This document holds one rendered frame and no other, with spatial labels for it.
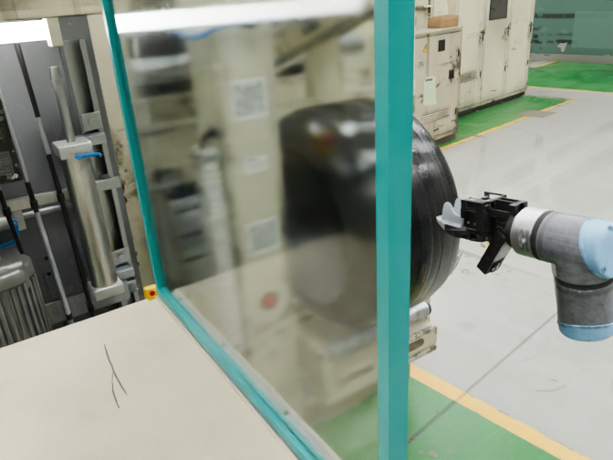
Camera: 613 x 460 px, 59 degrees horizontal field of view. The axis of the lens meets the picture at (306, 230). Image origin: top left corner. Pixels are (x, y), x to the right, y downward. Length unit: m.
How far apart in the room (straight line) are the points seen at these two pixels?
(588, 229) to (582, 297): 0.12
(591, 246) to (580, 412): 1.78
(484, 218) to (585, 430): 1.65
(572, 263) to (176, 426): 0.66
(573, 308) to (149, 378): 0.69
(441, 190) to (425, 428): 1.44
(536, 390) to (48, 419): 2.31
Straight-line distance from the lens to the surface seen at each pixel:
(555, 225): 0.99
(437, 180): 1.22
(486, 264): 1.13
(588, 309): 1.02
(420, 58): 5.95
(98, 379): 0.75
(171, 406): 0.68
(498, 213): 1.07
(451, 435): 2.45
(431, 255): 1.22
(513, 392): 2.70
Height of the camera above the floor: 1.69
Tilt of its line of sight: 24 degrees down
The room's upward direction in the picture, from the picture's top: 4 degrees counter-clockwise
